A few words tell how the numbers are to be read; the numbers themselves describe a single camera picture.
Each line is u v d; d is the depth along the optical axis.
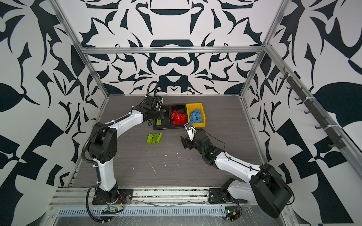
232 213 0.71
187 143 0.75
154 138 0.94
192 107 1.03
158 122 1.02
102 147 0.51
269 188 0.42
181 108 1.11
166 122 1.01
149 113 0.72
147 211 0.71
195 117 1.00
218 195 0.74
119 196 0.73
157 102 0.79
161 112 0.87
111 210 0.73
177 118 0.99
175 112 1.08
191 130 0.71
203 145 0.64
